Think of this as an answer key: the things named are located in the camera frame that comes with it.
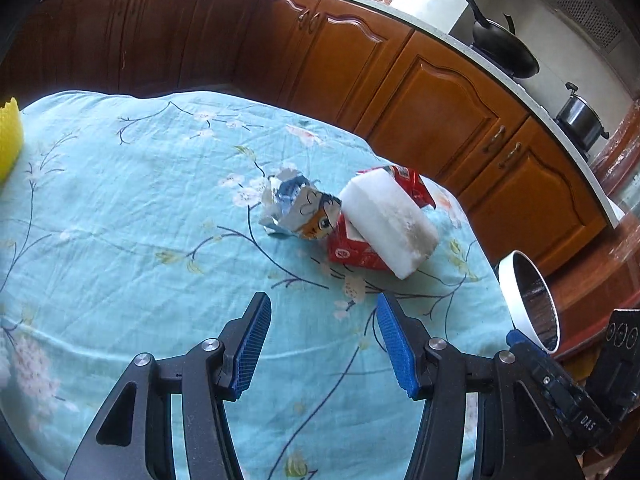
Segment white rimmed waste bin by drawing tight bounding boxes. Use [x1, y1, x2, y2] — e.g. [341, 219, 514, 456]
[497, 250, 561, 356]

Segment red package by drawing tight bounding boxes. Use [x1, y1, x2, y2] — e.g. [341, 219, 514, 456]
[327, 165, 437, 273]

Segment range hood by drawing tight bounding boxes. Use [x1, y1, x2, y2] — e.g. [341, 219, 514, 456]
[505, 0, 640, 56]

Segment wooden lower cabinets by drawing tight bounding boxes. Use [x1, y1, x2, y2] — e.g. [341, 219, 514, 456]
[0, 0, 608, 276]

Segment steel cooking pot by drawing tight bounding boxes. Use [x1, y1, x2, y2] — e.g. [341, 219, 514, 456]
[556, 82, 611, 148]

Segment light blue floral tablecloth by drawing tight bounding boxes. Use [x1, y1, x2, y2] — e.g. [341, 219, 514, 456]
[0, 91, 516, 480]

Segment wooden door frame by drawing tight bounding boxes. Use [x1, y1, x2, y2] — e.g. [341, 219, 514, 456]
[590, 100, 640, 311]

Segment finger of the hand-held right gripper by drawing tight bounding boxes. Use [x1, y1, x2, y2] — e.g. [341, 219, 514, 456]
[585, 309, 640, 426]
[506, 329, 563, 396]

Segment white sponge block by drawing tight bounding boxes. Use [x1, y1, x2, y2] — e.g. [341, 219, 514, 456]
[339, 170, 441, 281]

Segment yellow foam fruit net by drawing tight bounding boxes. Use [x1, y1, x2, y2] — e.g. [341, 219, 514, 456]
[0, 96, 24, 183]

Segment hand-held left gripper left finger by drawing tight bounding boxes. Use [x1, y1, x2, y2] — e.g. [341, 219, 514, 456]
[62, 291, 273, 480]

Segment cartoon print wrapper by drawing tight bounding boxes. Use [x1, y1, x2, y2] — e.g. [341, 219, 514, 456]
[259, 168, 343, 241]

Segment black wok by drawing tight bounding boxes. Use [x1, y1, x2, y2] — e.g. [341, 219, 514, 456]
[453, 0, 541, 80]

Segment white kitchen countertop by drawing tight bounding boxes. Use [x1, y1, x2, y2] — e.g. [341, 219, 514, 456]
[42, 0, 626, 231]

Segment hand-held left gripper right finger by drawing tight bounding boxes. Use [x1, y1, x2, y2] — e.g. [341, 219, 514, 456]
[376, 292, 583, 480]

